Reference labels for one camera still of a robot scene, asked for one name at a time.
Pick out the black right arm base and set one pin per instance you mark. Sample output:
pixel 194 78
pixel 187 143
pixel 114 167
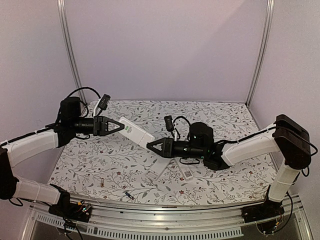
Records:
pixel 262 211

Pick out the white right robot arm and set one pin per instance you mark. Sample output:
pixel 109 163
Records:
pixel 284 136

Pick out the white remote control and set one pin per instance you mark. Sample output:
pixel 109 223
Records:
pixel 157 169

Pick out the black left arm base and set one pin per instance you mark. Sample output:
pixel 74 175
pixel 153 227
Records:
pixel 79 211

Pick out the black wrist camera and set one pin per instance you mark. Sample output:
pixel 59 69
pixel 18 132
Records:
pixel 104 101
pixel 169 123

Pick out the aluminium back right frame post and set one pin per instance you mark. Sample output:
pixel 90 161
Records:
pixel 262 51

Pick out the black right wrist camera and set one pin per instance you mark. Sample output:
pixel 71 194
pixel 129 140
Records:
pixel 169 123

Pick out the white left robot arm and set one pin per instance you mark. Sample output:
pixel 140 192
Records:
pixel 69 124

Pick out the aluminium frame post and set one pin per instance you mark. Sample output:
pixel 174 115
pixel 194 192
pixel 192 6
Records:
pixel 61 6
pixel 262 51

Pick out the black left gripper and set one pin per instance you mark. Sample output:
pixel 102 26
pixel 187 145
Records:
pixel 100 126

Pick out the white remote with QR label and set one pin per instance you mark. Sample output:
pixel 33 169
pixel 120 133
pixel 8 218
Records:
pixel 185 170

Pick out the white remote with logo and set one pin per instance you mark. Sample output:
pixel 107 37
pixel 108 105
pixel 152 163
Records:
pixel 135 133

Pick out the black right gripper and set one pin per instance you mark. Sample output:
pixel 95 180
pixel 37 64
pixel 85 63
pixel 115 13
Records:
pixel 167 146

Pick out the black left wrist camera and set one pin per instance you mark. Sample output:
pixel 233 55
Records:
pixel 104 101

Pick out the aluminium front rail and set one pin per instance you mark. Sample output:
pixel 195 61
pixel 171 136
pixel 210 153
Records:
pixel 116 220

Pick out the aluminium back left frame post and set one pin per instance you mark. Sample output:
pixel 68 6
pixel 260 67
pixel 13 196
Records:
pixel 61 6

